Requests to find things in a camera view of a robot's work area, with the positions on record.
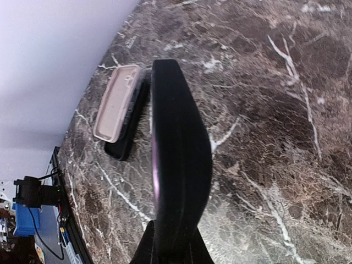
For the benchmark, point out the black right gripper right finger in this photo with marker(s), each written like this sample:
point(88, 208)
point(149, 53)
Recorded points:
point(197, 250)

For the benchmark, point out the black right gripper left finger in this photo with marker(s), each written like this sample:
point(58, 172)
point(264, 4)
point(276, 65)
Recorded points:
point(145, 252)

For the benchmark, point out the black phone case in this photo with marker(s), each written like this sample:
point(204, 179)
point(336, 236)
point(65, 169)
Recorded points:
point(181, 162)

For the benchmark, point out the pink phone case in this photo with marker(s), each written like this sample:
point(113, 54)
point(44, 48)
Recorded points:
point(115, 102)

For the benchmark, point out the blue box beside table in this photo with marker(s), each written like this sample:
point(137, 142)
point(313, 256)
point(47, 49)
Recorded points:
point(27, 220)

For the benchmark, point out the black front rail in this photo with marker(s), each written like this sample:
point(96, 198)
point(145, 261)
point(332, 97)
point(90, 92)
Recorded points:
point(68, 228)

